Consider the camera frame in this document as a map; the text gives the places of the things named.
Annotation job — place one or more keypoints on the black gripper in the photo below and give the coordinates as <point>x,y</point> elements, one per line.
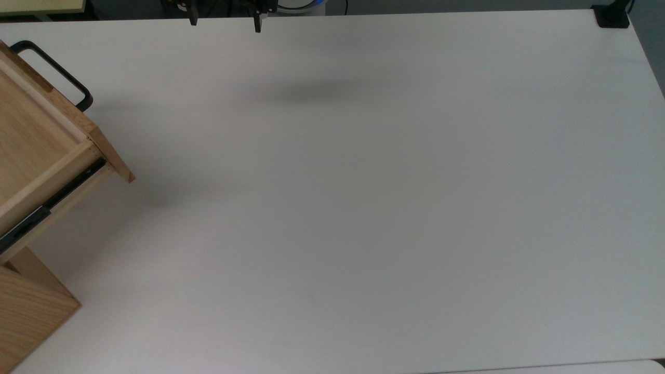
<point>262,5</point>

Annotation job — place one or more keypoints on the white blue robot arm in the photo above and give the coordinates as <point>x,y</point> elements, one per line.
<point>301,4</point>

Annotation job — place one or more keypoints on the light wooden drawer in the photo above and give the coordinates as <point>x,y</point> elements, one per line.
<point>47,140</point>

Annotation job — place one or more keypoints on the light wooden drawer cabinet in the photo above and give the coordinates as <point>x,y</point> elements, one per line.
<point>26,311</point>

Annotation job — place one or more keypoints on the pale yellow table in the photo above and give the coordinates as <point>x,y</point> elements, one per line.
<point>36,5</point>

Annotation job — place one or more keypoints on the black metal drawer slide rail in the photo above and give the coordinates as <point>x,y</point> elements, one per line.
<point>52,200</point>

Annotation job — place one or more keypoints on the black clamp mount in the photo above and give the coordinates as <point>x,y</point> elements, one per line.
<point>612,15</point>

